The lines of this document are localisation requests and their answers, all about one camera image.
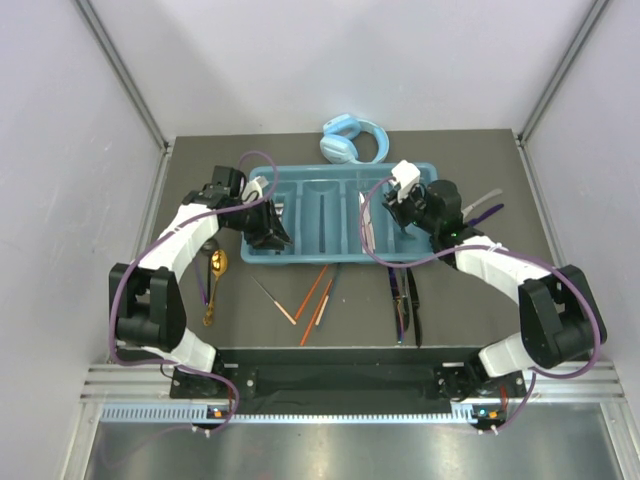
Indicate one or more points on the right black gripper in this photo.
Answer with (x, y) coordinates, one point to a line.
(396, 207)

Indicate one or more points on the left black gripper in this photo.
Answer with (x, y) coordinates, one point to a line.
(270, 233)

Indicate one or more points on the iridescent knife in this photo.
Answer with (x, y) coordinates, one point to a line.
(396, 305)

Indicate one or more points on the patterned fork in tray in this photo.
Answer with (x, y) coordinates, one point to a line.
(279, 209)

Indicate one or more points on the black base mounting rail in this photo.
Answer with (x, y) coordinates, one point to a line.
(343, 381)

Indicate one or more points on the black knife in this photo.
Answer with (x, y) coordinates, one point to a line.
(415, 305)

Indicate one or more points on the dark chopstick in tray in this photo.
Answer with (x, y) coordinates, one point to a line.
(321, 230)

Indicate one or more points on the gold spoon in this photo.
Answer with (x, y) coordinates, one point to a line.
(218, 266)

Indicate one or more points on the black spoon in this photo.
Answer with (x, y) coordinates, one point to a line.
(208, 249)

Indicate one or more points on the orange chopstick long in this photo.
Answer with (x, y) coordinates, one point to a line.
(310, 293)

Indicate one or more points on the pink knife in tray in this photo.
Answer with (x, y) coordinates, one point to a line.
(367, 226)

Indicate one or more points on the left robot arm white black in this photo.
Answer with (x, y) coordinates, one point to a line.
(146, 306)

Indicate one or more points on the orange chopstick lower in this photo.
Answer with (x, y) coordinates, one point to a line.
(317, 312)

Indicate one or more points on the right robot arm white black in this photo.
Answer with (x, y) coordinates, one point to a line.
(558, 315)

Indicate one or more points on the dark blue utensil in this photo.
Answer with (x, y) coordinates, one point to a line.
(485, 215)

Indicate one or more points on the silver grey knife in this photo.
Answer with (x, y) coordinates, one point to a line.
(404, 300)

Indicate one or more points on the blue plastic cutlery tray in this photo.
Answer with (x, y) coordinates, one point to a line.
(300, 188)

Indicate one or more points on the light blue headphones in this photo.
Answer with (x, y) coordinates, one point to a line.
(337, 142)

